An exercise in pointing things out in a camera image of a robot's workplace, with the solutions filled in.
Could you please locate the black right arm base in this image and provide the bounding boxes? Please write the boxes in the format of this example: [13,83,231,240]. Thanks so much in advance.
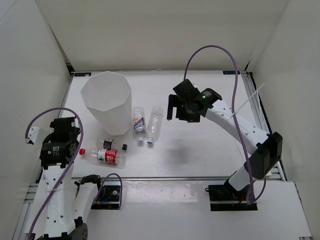
[204,184,258,212]

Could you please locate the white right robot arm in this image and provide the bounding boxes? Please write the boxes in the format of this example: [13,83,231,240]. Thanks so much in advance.
[166,79,283,200]

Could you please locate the clear bottle blue orange label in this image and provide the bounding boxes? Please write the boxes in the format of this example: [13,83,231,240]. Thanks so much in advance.
[132,107,147,146]

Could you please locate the clear unlabelled plastic bottle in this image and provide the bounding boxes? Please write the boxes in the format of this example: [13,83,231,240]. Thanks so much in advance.
[146,106,164,145]

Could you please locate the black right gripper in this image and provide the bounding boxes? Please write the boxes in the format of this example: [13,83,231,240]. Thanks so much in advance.
[167,94,201,123]

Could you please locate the white octagonal plastic bin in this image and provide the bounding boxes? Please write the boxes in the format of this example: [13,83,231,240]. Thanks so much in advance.
[80,71,132,136]

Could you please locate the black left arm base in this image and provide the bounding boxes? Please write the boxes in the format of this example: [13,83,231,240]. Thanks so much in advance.
[91,180,122,210]

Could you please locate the small bottle black label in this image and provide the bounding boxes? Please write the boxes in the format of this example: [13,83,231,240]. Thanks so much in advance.
[96,137,128,152]

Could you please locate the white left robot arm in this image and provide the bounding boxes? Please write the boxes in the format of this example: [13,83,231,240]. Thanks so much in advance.
[39,117,105,240]

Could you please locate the white zip tie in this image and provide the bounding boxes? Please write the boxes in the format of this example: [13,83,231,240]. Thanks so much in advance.
[229,83,265,118]

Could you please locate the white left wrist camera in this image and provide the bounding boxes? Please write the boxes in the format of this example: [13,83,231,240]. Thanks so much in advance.
[25,126,40,145]

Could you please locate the clear bottle red label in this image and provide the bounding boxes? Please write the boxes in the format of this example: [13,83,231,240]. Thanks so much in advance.
[79,148,126,168]

